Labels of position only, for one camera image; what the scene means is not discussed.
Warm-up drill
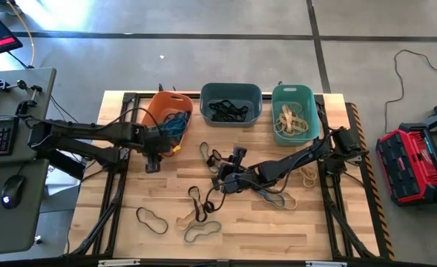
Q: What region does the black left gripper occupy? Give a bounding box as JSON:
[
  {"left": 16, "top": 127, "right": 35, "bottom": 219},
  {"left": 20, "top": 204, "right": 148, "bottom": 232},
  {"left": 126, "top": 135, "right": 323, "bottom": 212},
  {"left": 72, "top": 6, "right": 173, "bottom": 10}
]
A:
[{"left": 142, "top": 124, "right": 175, "bottom": 174}]

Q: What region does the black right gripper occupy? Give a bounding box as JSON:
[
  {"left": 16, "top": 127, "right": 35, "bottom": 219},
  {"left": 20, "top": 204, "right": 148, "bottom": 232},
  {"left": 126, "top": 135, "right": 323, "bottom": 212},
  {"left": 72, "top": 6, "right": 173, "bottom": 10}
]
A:
[{"left": 217, "top": 145, "right": 261, "bottom": 194}]

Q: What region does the large wide blue rubber band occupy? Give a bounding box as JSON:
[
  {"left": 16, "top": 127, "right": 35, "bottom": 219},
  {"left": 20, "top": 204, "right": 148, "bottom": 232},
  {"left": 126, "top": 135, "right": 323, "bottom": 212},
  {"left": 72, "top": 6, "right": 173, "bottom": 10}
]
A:
[{"left": 199, "top": 142, "right": 220, "bottom": 174}]

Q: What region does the long blue rubber band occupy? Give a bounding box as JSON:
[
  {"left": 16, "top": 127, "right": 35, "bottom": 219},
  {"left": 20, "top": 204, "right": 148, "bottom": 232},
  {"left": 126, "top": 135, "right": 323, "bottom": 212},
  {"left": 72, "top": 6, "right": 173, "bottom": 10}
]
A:
[{"left": 162, "top": 116, "right": 188, "bottom": 144}]

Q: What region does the small bright blue rubber band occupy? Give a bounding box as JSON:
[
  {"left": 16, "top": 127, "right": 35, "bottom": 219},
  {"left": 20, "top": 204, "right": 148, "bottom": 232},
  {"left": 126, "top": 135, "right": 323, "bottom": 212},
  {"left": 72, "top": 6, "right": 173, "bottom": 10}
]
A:
[{"left": 171, "top": 124, "right": 188, "bottom": 142}]

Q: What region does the long black rubber band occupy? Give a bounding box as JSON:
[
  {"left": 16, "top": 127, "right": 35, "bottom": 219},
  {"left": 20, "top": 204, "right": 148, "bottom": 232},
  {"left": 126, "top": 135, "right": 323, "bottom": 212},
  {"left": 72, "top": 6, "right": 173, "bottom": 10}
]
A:
[
  {"left": 187, "top": 185, "right": 208, "bottom": 224},
  {"left": 208, "top": 99, "right": 249, "bottom": 122}
]

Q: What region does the tan rubber band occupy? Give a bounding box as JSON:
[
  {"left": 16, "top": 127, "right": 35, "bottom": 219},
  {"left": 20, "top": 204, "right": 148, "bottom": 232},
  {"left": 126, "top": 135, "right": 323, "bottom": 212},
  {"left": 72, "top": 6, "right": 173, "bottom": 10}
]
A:
[
  {"left": 272, "top": 190, "right": 299, "bottom": 211},
  {"left": 175, "top": 208, "right": 201, "bottom": 232},
  {"left": 275, "top": 114, "right": 310, "bottom": 136},
  {"left": 279, "top": 103, "right": 303, "bottom": 131},
  {"left": 273, "top": 104, "right": 304, "bottom": 135},
  {"left": 298, "top": 165, "right": 318, "bottom": 188},
  {"left": 277, "top": 109, "right": 308, "bottom": 135}
]

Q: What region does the orange plastic basket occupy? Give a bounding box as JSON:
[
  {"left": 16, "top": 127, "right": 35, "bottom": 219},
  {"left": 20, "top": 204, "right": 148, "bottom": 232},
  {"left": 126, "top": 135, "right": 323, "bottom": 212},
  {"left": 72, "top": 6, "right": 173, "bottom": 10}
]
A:
[{"left": 140, "top": 91, "right": 194, "bottom": 148}]

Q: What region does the slate grey plastic basket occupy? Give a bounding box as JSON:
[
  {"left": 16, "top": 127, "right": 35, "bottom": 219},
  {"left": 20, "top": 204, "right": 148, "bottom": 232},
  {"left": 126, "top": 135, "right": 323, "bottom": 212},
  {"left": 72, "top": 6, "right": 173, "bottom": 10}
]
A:
[{"left": 199, "top": 82, "right": 263, "bottom": 128}]

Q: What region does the teal green plastic basket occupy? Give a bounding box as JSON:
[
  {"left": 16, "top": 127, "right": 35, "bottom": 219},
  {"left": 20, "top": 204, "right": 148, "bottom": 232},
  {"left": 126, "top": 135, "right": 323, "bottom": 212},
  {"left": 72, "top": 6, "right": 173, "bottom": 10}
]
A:
[{"left": 271, "top": 84, "right": 321, "bottom": 147}]

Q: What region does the white paper sheet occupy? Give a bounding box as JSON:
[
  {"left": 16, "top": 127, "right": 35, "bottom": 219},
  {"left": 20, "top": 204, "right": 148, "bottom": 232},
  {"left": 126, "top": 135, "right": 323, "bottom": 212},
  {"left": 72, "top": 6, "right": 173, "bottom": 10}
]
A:
[{"left": 44, "top": 165, "right": 82, "bottom": 196}]

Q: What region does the black computer mouse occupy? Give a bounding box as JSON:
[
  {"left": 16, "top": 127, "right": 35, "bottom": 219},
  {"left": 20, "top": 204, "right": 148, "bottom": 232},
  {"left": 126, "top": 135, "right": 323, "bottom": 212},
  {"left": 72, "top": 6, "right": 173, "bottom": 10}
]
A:
[{"left": 0, "top": 174, "right": 27, "bottom": 210}]

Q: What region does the grey side desk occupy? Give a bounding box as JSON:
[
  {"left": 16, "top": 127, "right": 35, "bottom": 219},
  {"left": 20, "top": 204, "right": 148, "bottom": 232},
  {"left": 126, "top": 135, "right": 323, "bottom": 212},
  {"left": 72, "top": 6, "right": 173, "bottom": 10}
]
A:
[{"left": 0, "top": 67, "right": 58, "bottom": 257}]

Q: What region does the yellow black hazard tape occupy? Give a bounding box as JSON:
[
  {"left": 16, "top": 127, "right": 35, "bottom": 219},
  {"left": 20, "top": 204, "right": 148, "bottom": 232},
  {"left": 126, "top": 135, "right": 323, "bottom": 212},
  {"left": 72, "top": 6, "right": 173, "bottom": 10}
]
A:
[{"left": 350, "top": 102, "right": 396, "bottom": 261}]

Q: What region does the red and black tool case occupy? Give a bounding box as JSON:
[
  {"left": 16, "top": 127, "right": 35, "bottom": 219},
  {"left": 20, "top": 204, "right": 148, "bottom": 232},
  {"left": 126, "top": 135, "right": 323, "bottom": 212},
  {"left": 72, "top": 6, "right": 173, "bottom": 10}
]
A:
[{"left": 375, "top": 122, "right": 437, "bottom": 207}]

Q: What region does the person's shoe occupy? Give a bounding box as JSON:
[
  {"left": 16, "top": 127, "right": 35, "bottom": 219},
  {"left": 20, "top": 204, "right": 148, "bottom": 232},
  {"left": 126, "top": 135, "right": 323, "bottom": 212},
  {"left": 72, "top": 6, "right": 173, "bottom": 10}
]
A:
[{"left": 0, "top": 0, "right": 23, "bottom": 16}]

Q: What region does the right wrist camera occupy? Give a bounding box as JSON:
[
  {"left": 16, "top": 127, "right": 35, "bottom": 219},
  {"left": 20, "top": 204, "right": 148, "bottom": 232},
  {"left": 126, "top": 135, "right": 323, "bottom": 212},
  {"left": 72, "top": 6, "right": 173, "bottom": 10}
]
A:
[{"left": 217, "top": 162, "right": 242, "bottom": 179}]

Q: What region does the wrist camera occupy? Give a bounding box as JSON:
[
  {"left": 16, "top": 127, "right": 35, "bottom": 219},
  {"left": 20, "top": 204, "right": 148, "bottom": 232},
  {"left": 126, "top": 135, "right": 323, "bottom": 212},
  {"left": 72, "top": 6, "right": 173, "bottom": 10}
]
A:
[
  {"left": 217, "top": 162, "right": 242, "bottom": 179},
  {"left": 149, "top": 126, "right": 169, "bottom": 144}
]

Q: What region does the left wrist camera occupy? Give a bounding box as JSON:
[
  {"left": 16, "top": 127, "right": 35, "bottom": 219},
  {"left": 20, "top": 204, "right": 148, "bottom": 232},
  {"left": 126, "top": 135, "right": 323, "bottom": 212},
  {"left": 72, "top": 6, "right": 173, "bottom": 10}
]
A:
[{"left": 149, "top": 126, "right": 169, "bottom": 144}]

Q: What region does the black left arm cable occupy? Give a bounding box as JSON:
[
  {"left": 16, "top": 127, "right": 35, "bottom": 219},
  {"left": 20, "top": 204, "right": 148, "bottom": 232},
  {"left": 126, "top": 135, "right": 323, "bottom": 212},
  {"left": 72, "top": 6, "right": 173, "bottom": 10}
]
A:
[{"left": 91, "top": 107, "right": 164, "bottom": 136}]

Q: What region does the silver metal bracket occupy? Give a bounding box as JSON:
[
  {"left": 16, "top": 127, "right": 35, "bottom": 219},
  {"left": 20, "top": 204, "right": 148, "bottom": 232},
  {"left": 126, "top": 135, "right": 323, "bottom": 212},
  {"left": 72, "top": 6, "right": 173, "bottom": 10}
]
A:
[
  {"left": 97, "top": 259, "right": 141, "bottom": 267},
  {"left": 305, "top": 260, "right": 348, "bottom": 267}
]

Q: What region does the black desk clamp mount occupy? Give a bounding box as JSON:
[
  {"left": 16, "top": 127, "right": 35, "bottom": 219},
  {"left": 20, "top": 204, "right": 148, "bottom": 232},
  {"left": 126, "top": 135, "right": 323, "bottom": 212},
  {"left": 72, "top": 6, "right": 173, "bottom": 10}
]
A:
[{"left": 0, "top": 77, "right": 44, "bottom": 116}]

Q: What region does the yellow floor cable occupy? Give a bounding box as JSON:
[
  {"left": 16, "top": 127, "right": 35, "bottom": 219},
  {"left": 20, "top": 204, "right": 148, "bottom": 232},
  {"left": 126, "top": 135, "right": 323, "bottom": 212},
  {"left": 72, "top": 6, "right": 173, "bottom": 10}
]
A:
[{"left": 3, "top": 0, "right": 36, "bottom": 68}]

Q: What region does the black floor cable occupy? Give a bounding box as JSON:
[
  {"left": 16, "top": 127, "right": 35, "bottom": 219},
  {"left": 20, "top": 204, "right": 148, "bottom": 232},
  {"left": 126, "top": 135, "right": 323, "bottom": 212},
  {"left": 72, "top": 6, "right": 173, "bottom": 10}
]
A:
[{"left": 384, "top": 49, "right": 437, "bottom": 129}]

